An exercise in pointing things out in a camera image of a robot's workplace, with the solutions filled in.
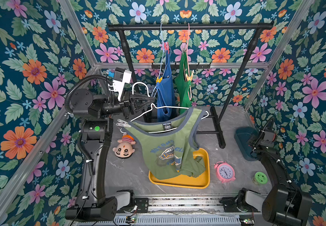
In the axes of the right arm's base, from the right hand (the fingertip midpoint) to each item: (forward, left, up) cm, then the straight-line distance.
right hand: (259, 138), depth 83 cm
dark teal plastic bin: (+15, +1, -18) cm, 23 cm away
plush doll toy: (-6, +82, -5) cm, 83 cm away
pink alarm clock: (-16, +20, -13) cm, 29 cm away
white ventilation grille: (-42, +78, -14) cm, 89 cm away
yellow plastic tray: (-21, +34, -16) cm, 43 cm away
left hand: (-15, +58, +40) cm, 72 cm away
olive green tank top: (-14, +53, +16) cm, 58 cm away
